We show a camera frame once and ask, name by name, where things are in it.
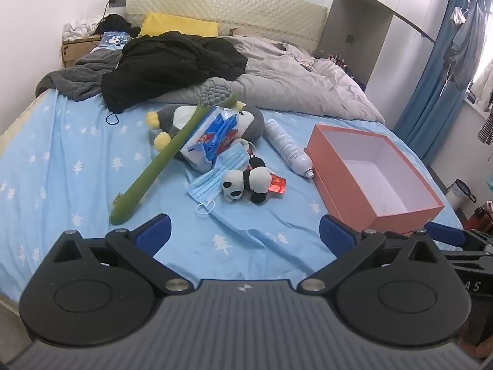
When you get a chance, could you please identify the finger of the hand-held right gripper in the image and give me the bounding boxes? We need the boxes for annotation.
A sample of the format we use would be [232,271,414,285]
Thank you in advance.
[423,221,493,254]

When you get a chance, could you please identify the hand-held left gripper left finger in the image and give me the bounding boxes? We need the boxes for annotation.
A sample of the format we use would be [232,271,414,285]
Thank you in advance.
[50,214,191,294]

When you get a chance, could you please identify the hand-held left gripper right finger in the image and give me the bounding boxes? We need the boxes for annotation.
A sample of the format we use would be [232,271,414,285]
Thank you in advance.
[298,215,443,294]

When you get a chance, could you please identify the pink cardboard box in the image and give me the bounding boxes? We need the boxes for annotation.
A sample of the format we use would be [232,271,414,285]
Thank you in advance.
[304,124,445,236]

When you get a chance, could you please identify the green long-handled brush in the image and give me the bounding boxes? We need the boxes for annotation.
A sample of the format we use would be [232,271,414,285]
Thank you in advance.
[110,77,238,226]

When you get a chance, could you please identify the blue face mask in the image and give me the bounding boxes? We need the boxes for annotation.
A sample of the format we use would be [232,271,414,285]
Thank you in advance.
[186,142,253,214]

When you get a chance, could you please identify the red snack packet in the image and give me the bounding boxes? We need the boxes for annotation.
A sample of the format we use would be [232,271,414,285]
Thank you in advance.
[267,175,287,195]

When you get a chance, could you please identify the panda plush toy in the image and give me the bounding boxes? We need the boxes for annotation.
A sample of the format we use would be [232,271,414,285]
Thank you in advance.
[221,157,272,205]

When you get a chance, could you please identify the blue red tissue packet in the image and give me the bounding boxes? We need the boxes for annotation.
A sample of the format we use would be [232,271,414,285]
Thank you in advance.
[180,106,241,172]

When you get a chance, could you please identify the small trash bin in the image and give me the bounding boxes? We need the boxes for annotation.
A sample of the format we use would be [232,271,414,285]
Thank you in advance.
[445,179,476,211]

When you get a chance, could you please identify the blue tree-print bed sheet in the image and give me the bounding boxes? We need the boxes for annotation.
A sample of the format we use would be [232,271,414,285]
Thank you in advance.
[0,88,465,305]

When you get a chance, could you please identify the white spray bottle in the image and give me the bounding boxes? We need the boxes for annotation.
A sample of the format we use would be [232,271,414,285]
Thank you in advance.
[264,119,316,179]

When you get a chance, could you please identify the striped hanging garment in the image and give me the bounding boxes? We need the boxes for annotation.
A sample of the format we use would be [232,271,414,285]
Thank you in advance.
[478,112,493,145]

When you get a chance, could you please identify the grey penguin plush toy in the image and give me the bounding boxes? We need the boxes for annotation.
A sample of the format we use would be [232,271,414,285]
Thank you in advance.
[145,102,266,162]

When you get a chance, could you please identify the blue curtain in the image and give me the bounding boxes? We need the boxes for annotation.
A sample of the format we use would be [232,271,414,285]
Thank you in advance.
[393,0,484,170]

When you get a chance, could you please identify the light grey duvet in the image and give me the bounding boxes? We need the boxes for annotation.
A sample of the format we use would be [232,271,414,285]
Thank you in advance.
[148,35,386,124]

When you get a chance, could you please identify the black clothing pile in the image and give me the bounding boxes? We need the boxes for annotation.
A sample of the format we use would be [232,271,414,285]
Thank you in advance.
[101,33,249,114]

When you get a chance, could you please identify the row of small bottles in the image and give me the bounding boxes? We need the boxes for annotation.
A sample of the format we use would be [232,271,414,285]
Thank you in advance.
[325,53,361,81]

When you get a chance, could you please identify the dark grey fleece blanket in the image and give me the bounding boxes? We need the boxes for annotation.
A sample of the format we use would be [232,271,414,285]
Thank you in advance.
[35,48,128,101]

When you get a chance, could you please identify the hanging grey-blue clothes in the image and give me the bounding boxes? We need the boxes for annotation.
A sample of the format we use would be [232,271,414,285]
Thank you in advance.
[443,0,488,89]

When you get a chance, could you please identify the wooden nightstand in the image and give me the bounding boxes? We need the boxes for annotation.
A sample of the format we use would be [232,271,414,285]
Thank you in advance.
[61,35,106,68]

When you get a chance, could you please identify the blue printed packet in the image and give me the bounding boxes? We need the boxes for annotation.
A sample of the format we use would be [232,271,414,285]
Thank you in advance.
[98,31,132,49]

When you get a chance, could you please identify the yellow pillow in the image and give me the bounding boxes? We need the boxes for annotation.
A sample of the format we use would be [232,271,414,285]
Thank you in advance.
[139,12,220,38]

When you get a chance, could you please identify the dark cloth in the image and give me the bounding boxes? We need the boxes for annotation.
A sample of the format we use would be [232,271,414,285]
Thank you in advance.
[94,13,141,37]

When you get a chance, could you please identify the white crumpled cloth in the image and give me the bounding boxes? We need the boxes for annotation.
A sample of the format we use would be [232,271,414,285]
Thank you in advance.
[63,17,106,41]

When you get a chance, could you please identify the beige quilted headboard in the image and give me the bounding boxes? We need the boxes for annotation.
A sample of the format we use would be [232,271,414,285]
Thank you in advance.
[124,0,329,56]

